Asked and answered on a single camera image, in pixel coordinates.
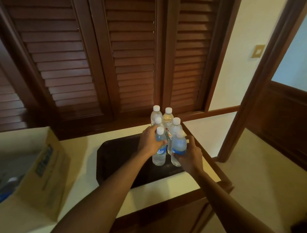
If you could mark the blue label water bottle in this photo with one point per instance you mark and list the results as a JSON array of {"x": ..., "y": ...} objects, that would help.
[
  {"x": 159, "y": 158},
  {"x": 158, "y": 120},
  {"x": 178, "y": 145},
  {"x": 9, "y": 183}
]

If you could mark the brown louvered wooden shutter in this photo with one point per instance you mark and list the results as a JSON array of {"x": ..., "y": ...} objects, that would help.
[
  {"x": 192, "y": 48},
  {"x": 60, "y": 60},
  {"x": 12, "y": 108},
  {"x": 132, "y": 60}
]

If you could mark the orange label water bottle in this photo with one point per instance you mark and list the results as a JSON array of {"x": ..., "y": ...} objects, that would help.
[{"x": 168, "y": 117}]

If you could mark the brown wooden wall rail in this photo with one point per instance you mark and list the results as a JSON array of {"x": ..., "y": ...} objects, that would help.
[{"x": 215, "y": 111}]

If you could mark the person's right forearm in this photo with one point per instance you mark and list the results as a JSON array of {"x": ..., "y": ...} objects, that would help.
[{"x": 227, "y": 208}]

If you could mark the brown wooden door frame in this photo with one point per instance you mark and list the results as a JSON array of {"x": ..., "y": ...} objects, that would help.
[{"x": 261, "y": 79}]

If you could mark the wooden cabinet with cream top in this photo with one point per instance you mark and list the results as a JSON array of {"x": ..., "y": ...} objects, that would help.
[{"x": 168, "y": 208}]

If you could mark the brown cardboard box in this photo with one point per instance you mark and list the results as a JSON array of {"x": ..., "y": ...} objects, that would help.
[{"x": 48, "y": 172}]

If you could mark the person's left hand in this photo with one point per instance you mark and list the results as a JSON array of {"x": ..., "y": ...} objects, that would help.
[{"x": 150, "y": 141}]

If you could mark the person's left forearm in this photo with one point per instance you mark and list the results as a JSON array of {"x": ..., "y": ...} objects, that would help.
[{"x": 103, "y": 199}]

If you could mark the black plastic tray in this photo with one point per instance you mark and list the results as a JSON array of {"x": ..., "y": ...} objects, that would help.
[{"x": 120, "y": 163}]

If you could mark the gold wall switch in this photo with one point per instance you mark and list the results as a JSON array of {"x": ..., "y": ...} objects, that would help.
[{"x": 258, "y": 51}]

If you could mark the person's right hand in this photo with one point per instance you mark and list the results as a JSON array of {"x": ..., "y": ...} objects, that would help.
[{"x": 189, "y": 158}]

